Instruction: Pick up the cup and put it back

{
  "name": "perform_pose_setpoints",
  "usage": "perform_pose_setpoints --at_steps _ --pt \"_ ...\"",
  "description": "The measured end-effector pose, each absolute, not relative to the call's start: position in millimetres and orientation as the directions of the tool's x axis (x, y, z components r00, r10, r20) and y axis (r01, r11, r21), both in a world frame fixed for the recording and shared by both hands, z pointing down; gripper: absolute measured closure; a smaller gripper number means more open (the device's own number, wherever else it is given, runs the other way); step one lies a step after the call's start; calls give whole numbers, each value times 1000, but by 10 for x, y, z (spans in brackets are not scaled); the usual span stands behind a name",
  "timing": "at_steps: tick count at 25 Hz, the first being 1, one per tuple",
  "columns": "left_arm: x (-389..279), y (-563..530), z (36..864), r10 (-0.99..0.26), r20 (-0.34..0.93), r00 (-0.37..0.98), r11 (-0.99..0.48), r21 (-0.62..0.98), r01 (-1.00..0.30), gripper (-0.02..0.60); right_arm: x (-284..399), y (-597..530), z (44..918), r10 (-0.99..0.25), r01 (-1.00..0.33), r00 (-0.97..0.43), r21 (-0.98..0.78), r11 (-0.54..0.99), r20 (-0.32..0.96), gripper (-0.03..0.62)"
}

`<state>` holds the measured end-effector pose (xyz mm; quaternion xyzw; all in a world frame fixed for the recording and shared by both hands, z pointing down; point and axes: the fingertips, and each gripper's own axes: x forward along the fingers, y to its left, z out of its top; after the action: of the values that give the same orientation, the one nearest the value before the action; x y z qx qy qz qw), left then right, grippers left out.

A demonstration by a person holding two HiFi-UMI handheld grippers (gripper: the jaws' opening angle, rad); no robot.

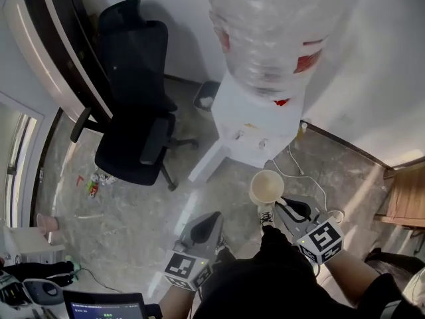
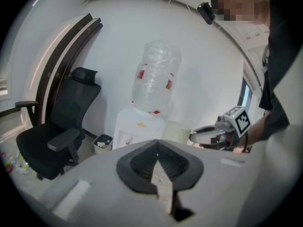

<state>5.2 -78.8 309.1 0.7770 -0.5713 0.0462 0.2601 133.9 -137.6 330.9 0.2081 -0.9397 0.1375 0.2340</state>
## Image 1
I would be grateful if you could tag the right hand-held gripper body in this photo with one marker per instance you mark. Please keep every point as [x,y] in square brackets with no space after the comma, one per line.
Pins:
[322,244]

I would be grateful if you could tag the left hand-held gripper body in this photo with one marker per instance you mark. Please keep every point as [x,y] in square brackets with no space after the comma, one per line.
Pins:
[187,271]

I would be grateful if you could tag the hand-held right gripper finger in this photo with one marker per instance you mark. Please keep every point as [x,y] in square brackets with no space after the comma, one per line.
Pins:
[292,226]
[307,208]

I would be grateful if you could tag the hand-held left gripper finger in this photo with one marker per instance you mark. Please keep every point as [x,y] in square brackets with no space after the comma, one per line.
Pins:
[216,241]
[199,234]

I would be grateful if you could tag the white water dispenser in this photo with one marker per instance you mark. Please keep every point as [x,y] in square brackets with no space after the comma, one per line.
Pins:
[252,125]

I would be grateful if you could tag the person's left forearm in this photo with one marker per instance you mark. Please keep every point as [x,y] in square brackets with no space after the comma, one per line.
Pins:
[176,302]

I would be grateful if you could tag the person's right forearm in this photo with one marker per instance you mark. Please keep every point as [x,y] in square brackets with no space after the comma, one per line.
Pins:
[348,281]

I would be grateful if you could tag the person's left white sneaker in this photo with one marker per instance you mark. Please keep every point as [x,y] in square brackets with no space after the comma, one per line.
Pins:
[221,246]

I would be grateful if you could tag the person's white sneaker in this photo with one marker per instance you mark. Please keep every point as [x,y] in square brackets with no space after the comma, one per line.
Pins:
[221,246]
[265,216]

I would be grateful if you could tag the person's right white sneaker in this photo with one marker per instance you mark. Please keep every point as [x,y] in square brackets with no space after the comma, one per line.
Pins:
[265,216]

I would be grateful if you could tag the person in dark clothing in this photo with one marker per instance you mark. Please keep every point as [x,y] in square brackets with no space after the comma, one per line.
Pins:
[282,287]

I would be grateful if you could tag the small yellow bottle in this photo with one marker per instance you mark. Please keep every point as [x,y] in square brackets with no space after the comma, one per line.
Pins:
[303,131]

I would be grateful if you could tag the black tablet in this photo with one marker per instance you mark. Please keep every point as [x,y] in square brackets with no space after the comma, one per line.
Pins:
[103,306]

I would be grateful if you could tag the wooden nightstand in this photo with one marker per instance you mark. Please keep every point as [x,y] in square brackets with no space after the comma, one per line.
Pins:
[406,194]

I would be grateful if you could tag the crumpled white paper scraps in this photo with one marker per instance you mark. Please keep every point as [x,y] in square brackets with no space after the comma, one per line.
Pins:
[104,179]

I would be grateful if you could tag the mint green object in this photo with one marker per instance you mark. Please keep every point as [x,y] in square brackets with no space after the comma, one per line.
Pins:
[73,269]

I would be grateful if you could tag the red and green wrapper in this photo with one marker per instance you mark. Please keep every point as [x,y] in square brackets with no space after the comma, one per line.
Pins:
[93,189]

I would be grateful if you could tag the red angled piece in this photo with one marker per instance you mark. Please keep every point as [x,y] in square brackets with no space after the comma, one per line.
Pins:
[79,180]

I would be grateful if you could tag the small dark trash bin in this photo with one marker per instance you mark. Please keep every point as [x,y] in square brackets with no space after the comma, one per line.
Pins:
[207,90]

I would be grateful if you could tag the grey handheld device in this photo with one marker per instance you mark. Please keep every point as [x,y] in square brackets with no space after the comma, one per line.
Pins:
[43,291]

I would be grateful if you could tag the black cloth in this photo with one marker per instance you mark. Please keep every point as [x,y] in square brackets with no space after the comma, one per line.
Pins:
[40,272]

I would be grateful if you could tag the pink plastic container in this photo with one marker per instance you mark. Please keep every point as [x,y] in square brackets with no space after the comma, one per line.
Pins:
[46,223]

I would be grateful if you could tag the white low shelf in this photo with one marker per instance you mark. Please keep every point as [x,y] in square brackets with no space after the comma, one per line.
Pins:
[30,244]

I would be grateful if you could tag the black office chair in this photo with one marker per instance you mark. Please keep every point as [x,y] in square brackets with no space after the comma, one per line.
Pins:
[136,78]

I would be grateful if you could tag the clear water bottle red label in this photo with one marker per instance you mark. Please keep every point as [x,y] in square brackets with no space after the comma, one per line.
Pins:
[275,28]

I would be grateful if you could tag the grey framed glass door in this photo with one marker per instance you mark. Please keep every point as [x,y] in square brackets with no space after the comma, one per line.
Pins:
[20,165]

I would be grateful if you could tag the white panel with dark edge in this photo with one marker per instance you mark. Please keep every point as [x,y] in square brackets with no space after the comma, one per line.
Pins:
[71,18]
[36,52]

